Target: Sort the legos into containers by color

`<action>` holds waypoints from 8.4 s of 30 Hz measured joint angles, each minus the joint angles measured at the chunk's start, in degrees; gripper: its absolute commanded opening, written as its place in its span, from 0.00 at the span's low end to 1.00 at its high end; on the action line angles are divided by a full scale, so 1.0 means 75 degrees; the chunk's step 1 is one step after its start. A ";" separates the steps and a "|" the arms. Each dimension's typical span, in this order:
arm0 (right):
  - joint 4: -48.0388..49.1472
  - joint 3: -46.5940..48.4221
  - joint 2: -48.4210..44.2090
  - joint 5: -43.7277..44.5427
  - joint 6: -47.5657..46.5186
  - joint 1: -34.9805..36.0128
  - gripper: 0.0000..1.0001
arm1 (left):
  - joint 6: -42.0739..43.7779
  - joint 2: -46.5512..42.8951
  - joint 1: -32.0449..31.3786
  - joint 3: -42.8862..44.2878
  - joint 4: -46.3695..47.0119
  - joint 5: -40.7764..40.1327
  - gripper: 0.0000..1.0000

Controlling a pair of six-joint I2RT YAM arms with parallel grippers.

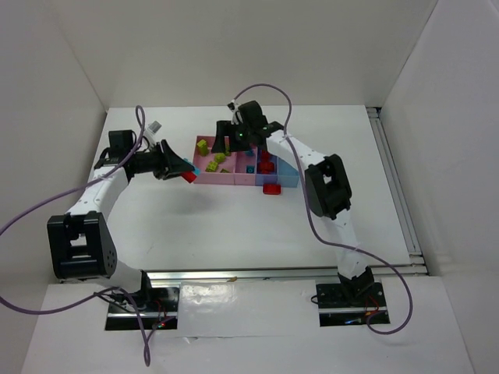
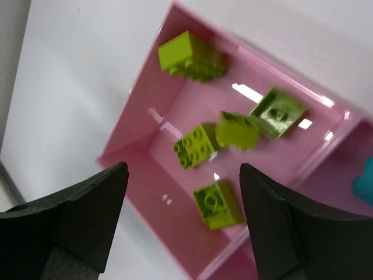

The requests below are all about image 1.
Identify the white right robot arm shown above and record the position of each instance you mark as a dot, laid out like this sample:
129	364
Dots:
325	184

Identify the wide red lego brick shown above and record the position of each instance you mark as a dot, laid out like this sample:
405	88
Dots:
271	189

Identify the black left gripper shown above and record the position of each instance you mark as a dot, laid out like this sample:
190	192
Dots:
164	160

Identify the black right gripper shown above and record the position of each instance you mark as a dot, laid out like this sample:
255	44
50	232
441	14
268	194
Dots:
232	138

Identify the narrow pink container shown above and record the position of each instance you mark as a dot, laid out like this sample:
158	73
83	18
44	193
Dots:
245	167

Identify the dark blue container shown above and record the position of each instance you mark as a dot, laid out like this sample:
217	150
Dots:
261	179

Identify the aluminium side rail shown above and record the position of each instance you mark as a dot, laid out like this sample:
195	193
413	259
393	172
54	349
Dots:
401	207

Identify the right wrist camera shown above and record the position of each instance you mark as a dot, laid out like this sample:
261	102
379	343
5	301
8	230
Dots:
234	108

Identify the aluminium front rail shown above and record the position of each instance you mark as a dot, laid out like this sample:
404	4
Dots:
171	277

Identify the long green lego brick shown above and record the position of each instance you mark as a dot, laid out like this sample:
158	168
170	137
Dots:
212	166

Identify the large pink container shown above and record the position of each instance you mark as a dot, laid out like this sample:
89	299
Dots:
213	178

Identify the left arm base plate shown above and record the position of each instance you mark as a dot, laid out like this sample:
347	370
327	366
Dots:
160	311

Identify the yellow-green lego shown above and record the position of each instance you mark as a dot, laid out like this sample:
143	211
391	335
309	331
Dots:
202	148

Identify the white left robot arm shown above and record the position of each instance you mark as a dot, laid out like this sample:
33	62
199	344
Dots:
81	245

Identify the light blue container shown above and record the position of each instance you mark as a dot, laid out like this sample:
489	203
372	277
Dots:
288	176

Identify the green lego from multicolour stack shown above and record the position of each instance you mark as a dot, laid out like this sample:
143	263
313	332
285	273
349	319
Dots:
219	158

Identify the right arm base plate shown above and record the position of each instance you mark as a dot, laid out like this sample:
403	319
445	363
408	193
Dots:
335	309

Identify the curved red lego brick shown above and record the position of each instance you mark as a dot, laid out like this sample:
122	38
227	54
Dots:
265	156

